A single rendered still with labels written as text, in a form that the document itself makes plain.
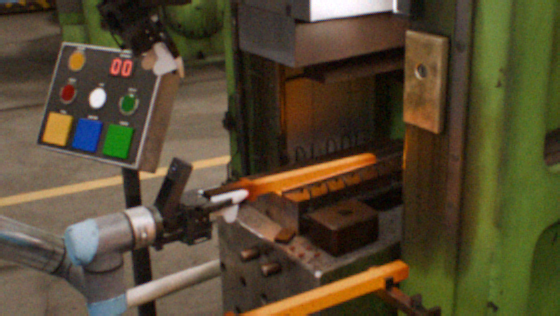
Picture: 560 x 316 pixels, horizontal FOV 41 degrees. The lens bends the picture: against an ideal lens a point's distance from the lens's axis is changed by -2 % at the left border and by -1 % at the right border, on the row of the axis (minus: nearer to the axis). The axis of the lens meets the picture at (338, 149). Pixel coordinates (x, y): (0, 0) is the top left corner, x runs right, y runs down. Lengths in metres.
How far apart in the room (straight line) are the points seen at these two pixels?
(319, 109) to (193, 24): 4.62
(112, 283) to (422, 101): 0.65
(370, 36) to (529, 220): 0.48
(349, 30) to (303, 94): 0.34
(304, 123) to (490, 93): 0.66
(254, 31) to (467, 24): 0.46
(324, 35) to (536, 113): 0.43
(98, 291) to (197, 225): 0.22
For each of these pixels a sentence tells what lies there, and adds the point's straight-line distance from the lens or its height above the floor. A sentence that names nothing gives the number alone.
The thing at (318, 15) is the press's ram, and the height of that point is 1.38.
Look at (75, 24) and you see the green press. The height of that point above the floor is 0.37.
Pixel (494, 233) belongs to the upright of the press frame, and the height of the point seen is 1.03.
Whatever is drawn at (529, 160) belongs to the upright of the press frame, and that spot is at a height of 1.16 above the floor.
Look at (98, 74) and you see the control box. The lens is 1.99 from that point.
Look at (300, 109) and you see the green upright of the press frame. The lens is 1.82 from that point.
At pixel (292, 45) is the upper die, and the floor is 1.31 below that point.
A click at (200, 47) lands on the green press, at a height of 0.15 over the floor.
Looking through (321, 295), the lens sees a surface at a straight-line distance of 1.28.
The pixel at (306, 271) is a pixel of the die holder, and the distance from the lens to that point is 1.48.
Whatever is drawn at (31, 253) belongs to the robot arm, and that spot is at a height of 0.97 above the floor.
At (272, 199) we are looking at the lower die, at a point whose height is 0.96.
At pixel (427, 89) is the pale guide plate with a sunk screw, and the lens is 1.36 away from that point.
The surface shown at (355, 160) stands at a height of 1.01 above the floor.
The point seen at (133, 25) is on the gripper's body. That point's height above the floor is 1.35.
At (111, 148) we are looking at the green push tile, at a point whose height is 0.99.
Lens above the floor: 1.65
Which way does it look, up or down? 21 degrees down
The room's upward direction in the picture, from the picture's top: straight up
